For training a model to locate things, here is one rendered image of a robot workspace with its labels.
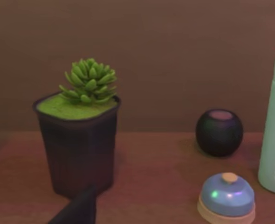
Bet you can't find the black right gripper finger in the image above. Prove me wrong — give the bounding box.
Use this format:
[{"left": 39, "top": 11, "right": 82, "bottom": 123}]
[{"left": 48, "top": 184, "right": 97, "bottom": 224}]

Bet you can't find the potted green succulent plant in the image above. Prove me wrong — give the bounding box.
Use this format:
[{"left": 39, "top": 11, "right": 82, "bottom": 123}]
[{"left": 32, "top": 57, "right": 122, "bottom": 197}]

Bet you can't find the blue desk bell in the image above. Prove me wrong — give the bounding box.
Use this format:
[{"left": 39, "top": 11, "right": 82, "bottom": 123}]
[{"left": 197, "top": 172, "right": 256, "bottom": 224}]

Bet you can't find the round black speaker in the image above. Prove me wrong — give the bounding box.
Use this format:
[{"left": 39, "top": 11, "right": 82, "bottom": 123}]
[{"left": 195, "top": 108, "right": 244, "bottom": 157}]

